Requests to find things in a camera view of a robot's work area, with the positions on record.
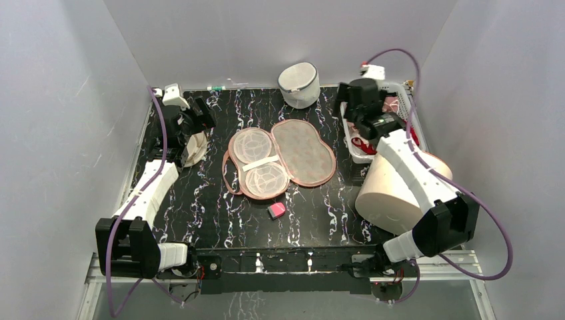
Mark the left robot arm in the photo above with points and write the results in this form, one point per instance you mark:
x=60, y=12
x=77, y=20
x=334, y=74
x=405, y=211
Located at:
x=125, y=242

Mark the red bra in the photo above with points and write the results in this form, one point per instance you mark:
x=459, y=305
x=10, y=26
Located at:
x=364, y=145

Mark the aluminium frame rail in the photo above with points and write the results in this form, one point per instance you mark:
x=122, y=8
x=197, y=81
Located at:
x=453, y=265

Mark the green white small tube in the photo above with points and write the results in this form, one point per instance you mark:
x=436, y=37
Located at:
x=216, y=88

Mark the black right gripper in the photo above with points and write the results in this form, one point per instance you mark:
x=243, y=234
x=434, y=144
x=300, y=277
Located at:
x=353, y=105

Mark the white plastic basket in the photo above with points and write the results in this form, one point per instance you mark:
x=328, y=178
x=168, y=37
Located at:
x=402, y=91

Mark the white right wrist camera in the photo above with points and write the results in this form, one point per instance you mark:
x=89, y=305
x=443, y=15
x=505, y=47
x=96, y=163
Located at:
x=371, y=71

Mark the white cylindrical mesh laundry bag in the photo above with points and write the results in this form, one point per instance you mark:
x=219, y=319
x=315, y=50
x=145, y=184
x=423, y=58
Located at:
x=300, y=85

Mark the large cream cylindrical bag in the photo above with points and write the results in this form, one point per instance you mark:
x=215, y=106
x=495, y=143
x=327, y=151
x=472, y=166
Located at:
x=386, y=201

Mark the pink satin bra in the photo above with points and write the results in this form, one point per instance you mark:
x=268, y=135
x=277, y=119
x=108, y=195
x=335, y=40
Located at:
x=396, y=105

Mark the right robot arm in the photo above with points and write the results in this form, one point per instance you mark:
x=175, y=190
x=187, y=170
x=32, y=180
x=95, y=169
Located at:
x=449, y=216

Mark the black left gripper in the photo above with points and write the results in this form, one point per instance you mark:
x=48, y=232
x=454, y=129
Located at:
x=207, y=114

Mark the pink and grey stamp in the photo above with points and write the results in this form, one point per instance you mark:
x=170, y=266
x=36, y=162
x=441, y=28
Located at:
x=276, y=210

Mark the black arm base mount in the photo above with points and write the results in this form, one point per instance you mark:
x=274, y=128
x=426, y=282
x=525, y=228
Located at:
x=285, y=269

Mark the floral mesh laundry bag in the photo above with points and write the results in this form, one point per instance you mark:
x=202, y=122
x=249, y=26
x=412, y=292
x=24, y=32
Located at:
x=267, y=162

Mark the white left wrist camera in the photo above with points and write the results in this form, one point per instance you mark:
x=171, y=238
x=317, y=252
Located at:
x=173, y=96

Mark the cream round laundry bag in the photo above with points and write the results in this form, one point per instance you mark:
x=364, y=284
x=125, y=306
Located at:
x=195, y=150

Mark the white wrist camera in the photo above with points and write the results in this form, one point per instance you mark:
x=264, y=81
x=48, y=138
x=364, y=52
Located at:
x=173, y=96
x=371, y=71

